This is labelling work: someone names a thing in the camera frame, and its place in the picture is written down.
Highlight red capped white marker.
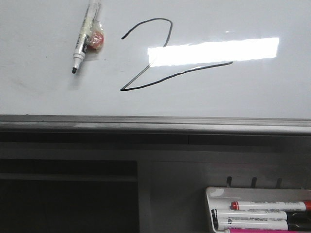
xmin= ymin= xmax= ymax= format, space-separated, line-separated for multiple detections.
xmin=230 ymin=200 xmax=311 ymax=212

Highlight white whiteboard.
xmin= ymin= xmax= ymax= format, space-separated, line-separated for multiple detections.
xmin=0 ymin=0 xmax=311 ymax=118

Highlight grey whiteboard ledge frame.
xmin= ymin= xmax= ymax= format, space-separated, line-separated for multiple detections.
xmin=0 ymin=115 xmax=311 ymax=145

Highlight black capped white marker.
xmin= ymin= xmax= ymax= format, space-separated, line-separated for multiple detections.
xmin=211 ymin=209 xmax=311 ymax=221
xmin=213 ymin=218 xmax=311 ymax=232

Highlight lower black capped white marker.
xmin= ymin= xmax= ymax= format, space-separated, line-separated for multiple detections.
xmin=213 ymin=218 xmax=311 ymax=232

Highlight white black dry-erase marker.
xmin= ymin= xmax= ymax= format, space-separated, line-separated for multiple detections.
xmin=72 ymin=0 xmax=101 ymax=74

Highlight upper black capped white marker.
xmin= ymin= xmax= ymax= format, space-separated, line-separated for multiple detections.
xmin=211 ymin=209 xmax=311 ymax=221

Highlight white marker tray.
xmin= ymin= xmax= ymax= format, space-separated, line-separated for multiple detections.
xmin=205 ymin=187 xmax=311 ymax=233

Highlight pink marker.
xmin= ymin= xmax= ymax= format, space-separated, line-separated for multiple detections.
xmin=224 ymin=229 xmax=311 ymax=233

